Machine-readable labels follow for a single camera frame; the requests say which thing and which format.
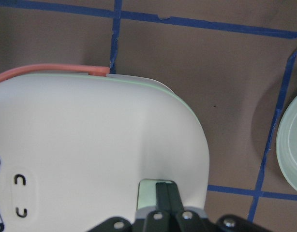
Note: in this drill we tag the white rice cooker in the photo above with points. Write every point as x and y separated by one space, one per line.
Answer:
79 145

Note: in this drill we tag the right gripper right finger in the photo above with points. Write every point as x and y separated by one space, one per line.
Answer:
185 218

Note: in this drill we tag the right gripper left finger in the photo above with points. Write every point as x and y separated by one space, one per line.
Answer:
157 218

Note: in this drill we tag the green plate near potato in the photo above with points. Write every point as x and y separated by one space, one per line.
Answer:
286 144

